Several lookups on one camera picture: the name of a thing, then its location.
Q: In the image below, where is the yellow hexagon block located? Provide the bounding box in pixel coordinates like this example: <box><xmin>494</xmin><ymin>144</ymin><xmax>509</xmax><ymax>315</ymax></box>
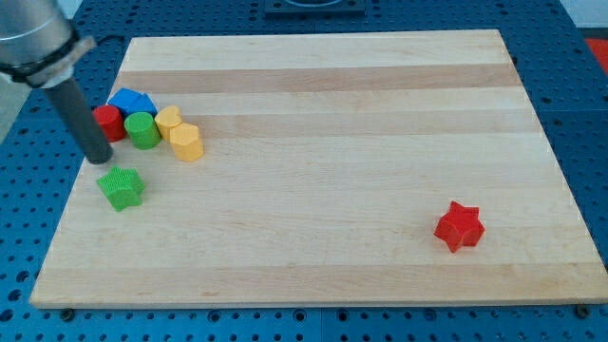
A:
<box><xmin>169</xmin><ymin>123</ymin><xmax>204</xmax><ymax>162</ymax></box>

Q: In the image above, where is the blue triangular block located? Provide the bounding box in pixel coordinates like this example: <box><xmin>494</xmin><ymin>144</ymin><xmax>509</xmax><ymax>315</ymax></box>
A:
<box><xmin>125</xmin><ymin>93</ymin><xmax>158</xmax><ymax>117</ymax></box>

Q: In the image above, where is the wooden board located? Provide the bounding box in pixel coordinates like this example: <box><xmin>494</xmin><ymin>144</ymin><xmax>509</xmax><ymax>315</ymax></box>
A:
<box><xmin>30</xmin><ymin>29</ymin><xmax>607</xmax><ymax>309</ymax></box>

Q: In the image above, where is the green cylinder block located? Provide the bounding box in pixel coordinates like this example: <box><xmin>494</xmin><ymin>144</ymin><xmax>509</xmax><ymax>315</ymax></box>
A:
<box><xmin>123</xmin><ymin>112</ymin><xmax>161</xmax><ymax>150</ymax></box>

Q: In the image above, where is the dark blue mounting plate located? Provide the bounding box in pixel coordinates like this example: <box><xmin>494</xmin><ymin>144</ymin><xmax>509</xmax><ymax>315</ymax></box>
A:
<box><xmin>262</xmin><ymin>0</ymin><xmax>367</xmax><ymax>17</ymax></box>

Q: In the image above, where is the red cylinder block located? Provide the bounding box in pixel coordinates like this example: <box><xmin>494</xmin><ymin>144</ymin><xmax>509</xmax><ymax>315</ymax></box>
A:
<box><xmin>93</xmin><ymin>104</ymin><xmax>126</xmax><ymax>143</ymax></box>

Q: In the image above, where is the yellow heart block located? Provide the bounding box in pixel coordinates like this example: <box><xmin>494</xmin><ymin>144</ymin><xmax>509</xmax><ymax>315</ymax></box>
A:
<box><xmin>154</xmin><ymin>105</ymin><xmax>182</xmax><ymax>141</ymax></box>

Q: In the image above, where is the blue cube block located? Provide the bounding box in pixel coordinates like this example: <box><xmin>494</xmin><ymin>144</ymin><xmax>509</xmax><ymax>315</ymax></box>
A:
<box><xmin>107</xmin><ymin>87</ymin><xmax>142</xmax><ymax>117</ymax></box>

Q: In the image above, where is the green star block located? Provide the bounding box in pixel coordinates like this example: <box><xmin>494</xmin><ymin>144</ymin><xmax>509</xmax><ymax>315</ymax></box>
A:
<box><xmin>97</xmin><ymin>166</ymin><xmax>145</xmax><ymax>212</ymax></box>

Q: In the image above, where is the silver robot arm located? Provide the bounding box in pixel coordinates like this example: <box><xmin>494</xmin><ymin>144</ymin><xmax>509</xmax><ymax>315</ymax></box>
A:
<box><xmin>1</xmin><ymin>0</ymin><xmax>113</xmax><ymax>164</ymax></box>

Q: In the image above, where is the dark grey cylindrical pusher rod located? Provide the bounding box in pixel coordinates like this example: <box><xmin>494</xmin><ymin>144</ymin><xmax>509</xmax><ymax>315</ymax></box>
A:
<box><xmin>44</xmin><ymin>77</ymin><xmax>113</xmax><ymax>164</ymax></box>

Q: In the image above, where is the red star block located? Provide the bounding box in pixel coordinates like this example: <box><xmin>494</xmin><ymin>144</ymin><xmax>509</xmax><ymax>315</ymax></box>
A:
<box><xmin>433</xmin><ymin>200</ymin><xmax>485</xmax><ymax>253</ymax></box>

